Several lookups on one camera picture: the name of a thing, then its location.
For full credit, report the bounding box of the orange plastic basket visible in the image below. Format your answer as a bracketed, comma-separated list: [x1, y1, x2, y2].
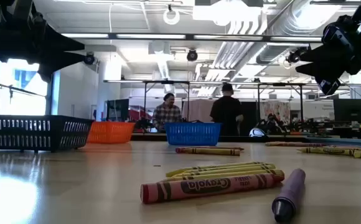
[87, 121, 136, 144]

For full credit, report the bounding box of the black metal table frame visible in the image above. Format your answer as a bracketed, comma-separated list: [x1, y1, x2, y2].
[130, 133, 361, 149]

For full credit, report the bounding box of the black metal rig frame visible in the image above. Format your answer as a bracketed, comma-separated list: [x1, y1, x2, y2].
[256, 82, 306, 131]
[143, 80, 190, 123]

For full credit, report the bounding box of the white sign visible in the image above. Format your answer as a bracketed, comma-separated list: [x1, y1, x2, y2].
[307, 101, 335, 122]

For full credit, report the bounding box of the white cable coil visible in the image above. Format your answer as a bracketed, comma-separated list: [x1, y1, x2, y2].
[163, 8, 181, 26]

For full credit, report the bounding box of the bright window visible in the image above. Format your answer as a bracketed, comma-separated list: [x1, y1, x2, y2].
[0, 55, 49, 116]

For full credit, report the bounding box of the black plastic basket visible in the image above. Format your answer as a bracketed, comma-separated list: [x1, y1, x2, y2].
[0, 114, 95, 153]

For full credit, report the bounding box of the person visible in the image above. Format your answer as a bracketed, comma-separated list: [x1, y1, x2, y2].
[151, 92, 183, 132]
[210, 83, 245, 137]

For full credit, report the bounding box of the floral patterned cloth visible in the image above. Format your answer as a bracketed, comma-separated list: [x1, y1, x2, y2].
[260, 101, 292, 125]

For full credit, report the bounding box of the red crayon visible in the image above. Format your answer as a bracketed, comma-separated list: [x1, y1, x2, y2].
[294, 142, 327, 147]
[139, 172, 286, 205]
[265, 141, 299, 147]
[176, 146, 245, 154]

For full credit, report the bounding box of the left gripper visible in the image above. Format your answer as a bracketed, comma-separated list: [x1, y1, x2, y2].
[0, 0, 87, 82]

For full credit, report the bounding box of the purple crayon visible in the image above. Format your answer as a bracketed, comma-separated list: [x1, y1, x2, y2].
[271, 168, 306, 223]

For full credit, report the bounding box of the black computer monitor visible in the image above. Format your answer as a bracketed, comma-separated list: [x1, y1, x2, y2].
[106, 98, 130, 123]
[333, 98, 361, 124]

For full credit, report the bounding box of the blue plastic basket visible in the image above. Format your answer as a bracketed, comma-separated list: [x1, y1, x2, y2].
[164, 122, 222, 146]

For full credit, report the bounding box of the long overhead light bar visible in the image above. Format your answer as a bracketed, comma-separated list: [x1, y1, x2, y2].
[60, 32, 323, 44]

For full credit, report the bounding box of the beige curtain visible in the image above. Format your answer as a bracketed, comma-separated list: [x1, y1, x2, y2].
[182, 98, 215, 123]

